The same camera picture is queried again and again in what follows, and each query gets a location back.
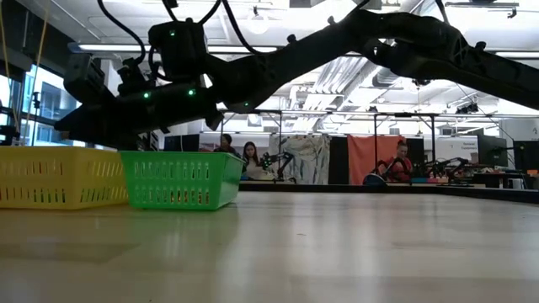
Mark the long ceiling light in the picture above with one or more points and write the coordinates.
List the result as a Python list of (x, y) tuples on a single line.
[(518, 54), (109, 47)]

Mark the orange cloth backdrop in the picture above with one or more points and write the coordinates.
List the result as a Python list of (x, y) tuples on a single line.
[(362, 155)]

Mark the green plastic basket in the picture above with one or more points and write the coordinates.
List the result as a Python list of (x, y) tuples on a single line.
[(223, 181)]

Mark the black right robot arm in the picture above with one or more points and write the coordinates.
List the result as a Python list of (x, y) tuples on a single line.
[(379, 46)]

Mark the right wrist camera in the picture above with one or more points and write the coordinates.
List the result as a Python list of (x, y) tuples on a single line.
[(84, 78)]

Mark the yellow plastic basket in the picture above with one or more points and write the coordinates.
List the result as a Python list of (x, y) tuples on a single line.
[(63, 181)]

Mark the black tripod stand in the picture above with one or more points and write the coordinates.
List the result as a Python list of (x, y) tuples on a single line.
[(36, 101)]

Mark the large window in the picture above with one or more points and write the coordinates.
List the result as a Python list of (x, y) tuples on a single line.
[(46, 105)]

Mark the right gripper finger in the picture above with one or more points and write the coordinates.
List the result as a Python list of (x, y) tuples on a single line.
[(90, 126)]

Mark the background black robot arm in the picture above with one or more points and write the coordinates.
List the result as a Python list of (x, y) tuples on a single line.
[(446, 164), (278, 162)]

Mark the black computer monitor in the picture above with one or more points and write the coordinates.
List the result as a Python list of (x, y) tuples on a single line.
[(526, 155), (492, 150), (181, 143)]

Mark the painted cloth backdrop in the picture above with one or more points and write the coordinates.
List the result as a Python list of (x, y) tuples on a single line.
[(307, 160)]

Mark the background black metal gantry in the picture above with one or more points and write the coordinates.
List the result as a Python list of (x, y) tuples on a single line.
[(404, 114), (280, 134)]

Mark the black aluminium table frame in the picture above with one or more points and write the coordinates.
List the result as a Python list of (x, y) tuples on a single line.
[(379, 188)]

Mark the silver ventilation duct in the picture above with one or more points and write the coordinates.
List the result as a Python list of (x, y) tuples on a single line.
[(387, 76)]

